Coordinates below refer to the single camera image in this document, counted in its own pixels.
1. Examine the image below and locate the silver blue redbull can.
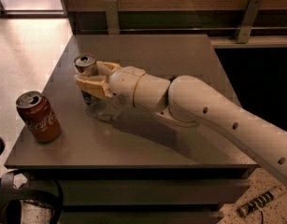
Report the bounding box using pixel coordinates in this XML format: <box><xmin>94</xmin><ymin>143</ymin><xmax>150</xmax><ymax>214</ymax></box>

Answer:
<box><xmin>74</xmin><ymin>53</ymin><xmax>100</xmax><ymax>105</ymax></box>

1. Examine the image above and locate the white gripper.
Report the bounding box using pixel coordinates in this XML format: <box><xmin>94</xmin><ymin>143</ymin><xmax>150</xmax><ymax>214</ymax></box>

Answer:
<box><xmin>75</xmin><ymin>61</ymin><xmax>170</xmax><ymax>112</ymax></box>

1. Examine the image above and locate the black chair base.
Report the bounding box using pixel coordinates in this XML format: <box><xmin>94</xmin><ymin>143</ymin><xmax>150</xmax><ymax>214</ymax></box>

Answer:
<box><xmin>0</xmin><ymin>134</ymin><xmax>65</xmax><ymax>224</ymax></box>

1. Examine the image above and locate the right metal wall bracket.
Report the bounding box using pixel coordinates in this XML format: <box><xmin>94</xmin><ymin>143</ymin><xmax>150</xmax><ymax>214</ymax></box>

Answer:
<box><xmin>234</xmin><ymin>0</ymin><xmax>263</xmax><ymax>44</ymax></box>

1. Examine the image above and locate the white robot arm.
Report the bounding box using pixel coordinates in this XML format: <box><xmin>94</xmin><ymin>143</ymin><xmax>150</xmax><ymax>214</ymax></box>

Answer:
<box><xmin>74</xmin><ymin>55</ymin><xmax>287</xmax><ymax>187</ymax></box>

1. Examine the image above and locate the grey drawer cabinet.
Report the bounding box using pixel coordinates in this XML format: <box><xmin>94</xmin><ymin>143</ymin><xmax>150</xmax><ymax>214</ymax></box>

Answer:
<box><xmin>24</xmin><ymin>168</ymin><xmax>257</xmax><ymax>224</ymax></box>

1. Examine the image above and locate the white power strip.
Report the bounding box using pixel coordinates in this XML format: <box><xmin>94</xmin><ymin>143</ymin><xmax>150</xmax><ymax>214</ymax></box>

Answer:
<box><xmin>237</xmin><ymin>186</ymin><xmax>287</xmax><ymax>217</ymax></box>

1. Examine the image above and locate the red coke can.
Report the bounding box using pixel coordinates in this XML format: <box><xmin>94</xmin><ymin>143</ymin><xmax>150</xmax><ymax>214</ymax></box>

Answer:
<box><xmin>16</xmin><ymin>91</ymin><xmax>61</xmax><ymax>143</ymax></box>

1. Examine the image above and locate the black power cable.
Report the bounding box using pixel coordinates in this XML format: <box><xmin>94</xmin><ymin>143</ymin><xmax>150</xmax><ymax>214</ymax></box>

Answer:
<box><xmin>254</xmin><ymin>199</ymin><xmax>265</xmax><ymax>224</ymax></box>

